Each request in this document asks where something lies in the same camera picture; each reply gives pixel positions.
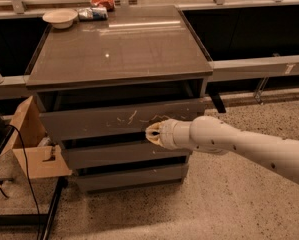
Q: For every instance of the grey middle drawer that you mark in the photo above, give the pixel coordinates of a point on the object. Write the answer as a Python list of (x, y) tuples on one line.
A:
[(117, 154)]

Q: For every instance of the grey drawer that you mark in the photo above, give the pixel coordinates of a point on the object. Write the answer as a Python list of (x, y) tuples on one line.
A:
[(133, 178), (105, 111), (117, 154)]

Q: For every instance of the black table frame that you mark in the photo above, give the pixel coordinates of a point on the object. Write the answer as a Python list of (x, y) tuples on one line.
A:
[(44, 222)]

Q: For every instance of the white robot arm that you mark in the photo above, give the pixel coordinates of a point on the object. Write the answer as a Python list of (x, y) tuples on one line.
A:
[(211, 135)]

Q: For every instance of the grey bottom drawer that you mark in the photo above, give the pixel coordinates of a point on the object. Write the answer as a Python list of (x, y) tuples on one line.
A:
[(133, 178)]

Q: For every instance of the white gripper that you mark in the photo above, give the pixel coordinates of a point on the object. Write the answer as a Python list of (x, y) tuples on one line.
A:
[(167, 134)]

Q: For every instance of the grey metal rail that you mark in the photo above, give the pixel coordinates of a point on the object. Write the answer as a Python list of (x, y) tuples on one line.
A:
[(14, 86)]

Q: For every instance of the white bowl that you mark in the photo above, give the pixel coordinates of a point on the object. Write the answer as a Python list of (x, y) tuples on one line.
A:
[(60, 18)]

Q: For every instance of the grey top drawer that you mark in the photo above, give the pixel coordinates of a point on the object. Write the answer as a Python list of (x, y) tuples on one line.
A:
[(105, 111)]

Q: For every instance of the grey drawer cabinet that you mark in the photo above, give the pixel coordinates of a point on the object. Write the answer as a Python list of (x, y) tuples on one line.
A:
[(139, 55)]

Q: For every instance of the red snack bag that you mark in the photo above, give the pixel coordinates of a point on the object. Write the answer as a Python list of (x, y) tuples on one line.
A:
[(108, 4)]

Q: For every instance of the cardboard box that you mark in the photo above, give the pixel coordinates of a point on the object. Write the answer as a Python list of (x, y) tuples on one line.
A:
[(36, 160)]

